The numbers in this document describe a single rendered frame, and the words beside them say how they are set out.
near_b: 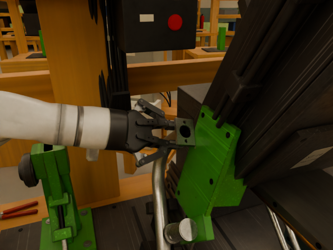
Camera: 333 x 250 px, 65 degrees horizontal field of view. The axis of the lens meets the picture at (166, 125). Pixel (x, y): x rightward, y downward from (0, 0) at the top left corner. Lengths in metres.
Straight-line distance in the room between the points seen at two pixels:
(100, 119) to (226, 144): 0.21
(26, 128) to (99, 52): 0.32
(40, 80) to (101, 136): 0.39
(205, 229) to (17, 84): 0.60
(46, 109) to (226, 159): 0.29
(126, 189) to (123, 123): 0.49
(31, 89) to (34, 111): 0.37
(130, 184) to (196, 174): 0.46
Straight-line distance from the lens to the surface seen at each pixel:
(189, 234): 0.50
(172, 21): 0.61
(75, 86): 0.70
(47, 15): 0.68
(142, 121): 0.48
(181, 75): 0.86
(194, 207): 0.51
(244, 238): 0.76
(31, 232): 0.82
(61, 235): 0.66
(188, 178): 0.53
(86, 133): 0.44
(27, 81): 0.80
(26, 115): 0.43
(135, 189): 0.91
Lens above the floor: 1.45
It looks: 25 degrees down
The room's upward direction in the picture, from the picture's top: straight up
